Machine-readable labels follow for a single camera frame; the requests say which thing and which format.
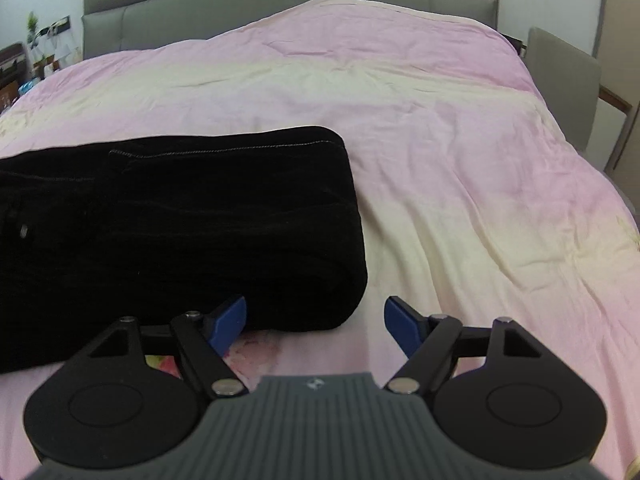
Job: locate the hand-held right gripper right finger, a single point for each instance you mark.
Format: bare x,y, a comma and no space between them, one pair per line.
402,322

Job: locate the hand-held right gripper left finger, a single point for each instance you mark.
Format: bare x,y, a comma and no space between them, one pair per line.
227,322

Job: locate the black pants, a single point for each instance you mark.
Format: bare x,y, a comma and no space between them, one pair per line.
200,220

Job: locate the pink floral blanket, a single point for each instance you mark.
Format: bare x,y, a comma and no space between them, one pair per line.
450,160

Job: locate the grey chair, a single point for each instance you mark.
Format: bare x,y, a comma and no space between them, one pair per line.
560,85

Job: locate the white wood-topped nightstand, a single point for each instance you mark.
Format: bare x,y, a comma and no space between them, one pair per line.
614,130

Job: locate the small black bedside item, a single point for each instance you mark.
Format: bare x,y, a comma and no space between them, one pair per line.
515,45

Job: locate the white table lamp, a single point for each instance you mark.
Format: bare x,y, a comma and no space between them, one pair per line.
64,52

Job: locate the grey upholstered headboard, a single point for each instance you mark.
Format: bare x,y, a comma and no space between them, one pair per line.
250,0

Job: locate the small green plant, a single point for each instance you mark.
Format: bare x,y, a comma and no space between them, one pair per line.
32,25

